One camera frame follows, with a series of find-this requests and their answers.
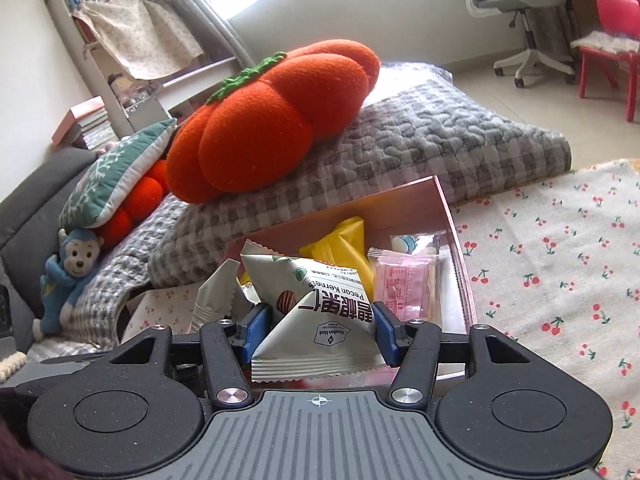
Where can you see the large yellow snack packet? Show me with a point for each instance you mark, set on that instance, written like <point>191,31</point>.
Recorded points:
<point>340,245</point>

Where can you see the white bookshelf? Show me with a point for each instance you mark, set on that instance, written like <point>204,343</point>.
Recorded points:
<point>65,15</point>

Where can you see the dark grey sofa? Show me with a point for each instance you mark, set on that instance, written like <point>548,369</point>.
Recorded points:
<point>30,210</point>

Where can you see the cream knit cloth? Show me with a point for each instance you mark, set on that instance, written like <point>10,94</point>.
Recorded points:
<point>10,366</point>

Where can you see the grey curtain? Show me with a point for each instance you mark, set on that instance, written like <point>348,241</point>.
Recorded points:
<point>210,5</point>

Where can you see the green white patterned pillow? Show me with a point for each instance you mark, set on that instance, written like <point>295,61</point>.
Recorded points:
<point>110,180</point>

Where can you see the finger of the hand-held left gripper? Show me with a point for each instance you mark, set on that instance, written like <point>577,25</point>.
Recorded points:
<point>186,360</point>
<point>60,370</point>

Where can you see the pink cardboard box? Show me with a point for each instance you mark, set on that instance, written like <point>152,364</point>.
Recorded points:
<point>400,205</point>

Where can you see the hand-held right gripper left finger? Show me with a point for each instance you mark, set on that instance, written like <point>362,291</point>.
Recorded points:
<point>257,330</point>

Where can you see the blue monkey plush toy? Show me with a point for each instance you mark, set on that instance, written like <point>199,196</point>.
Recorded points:
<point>70,270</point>

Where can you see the grey office chair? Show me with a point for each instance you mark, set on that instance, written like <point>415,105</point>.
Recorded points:
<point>515,0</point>

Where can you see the large orange pumpkin cushion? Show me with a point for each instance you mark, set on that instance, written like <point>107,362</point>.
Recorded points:
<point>260,120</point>

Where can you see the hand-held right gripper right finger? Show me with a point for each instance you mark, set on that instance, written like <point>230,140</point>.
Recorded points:
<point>382,335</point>

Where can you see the grey checked quilted cushion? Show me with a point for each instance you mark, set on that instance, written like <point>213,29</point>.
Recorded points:
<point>425,135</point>

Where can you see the white triangular snack packet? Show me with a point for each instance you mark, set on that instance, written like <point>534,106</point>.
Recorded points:
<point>215,295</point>
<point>310,330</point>

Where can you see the floral shelf cloth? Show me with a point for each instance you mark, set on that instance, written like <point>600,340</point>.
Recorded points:
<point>140,35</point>

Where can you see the small orange pumpkin cushion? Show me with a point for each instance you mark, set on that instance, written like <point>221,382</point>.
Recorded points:
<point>145,195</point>

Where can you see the dark maroon clothing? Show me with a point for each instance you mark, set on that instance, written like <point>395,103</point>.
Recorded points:
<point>20,452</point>

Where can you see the clear white blue snack packet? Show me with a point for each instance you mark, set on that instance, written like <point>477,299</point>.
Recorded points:
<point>407,242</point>

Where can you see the red plastic chair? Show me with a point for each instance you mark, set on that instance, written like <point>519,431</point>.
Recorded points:
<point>617,12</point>

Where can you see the pink snack packet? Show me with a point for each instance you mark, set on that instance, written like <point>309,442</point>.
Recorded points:
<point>405,280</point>

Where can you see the stack of books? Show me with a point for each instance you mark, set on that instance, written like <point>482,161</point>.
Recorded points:
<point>82,122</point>

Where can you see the grey checked blanket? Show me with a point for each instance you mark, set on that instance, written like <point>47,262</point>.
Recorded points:
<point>115,270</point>

